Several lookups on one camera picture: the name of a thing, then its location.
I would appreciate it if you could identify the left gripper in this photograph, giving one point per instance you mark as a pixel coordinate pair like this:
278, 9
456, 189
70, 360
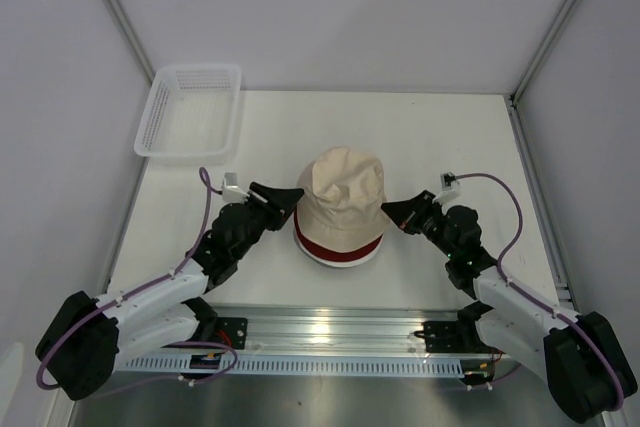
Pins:
276, 199

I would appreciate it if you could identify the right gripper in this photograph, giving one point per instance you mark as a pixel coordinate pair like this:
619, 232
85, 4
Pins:
407, 213

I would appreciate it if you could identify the red bucket hat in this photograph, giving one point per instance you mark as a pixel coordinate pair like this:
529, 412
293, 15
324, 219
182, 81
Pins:
340, 252

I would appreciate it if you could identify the beige bucket hat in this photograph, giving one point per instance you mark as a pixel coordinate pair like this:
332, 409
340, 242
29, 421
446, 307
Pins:
340, 211

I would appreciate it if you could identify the white bucket hat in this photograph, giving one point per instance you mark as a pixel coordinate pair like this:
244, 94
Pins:
340, 263

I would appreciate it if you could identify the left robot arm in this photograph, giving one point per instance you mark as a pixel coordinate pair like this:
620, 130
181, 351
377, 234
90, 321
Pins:
220, 246

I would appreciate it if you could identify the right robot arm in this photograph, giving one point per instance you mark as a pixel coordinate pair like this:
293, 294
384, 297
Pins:
577, 356

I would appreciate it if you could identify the white plastic basket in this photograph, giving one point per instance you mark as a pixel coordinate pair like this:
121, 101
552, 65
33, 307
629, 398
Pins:
193, 113

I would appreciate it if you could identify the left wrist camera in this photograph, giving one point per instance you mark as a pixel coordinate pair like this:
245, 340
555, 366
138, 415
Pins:
231, 191

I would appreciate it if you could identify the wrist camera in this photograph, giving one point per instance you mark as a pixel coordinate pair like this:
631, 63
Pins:
450, 188
231, 191

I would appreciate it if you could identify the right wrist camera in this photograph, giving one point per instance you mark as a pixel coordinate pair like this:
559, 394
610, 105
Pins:
450, 188

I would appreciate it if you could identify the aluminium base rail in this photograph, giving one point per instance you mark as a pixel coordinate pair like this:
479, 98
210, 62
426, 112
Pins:
320, 329

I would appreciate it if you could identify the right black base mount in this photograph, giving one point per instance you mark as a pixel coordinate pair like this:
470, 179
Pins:
441, 336

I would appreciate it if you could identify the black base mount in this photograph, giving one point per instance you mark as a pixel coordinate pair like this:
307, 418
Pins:
231, 331
441, 336

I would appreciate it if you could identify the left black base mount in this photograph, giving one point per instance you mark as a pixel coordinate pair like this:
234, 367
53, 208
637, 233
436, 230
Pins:
231, 331

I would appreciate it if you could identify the white slotted cable duct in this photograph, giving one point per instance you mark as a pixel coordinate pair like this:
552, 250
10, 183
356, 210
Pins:
246, 364

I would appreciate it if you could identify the right table edge rail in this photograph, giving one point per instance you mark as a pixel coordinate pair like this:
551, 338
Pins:
549, 235

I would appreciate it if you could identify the left aluminium frame post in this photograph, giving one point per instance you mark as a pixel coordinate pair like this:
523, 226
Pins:
127, 31

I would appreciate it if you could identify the aluminium frame post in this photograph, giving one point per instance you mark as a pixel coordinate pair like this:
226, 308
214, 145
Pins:
560, 20
127, 31

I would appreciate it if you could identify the right aluminium frame post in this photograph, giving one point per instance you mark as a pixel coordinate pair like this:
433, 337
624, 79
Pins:
560, 20

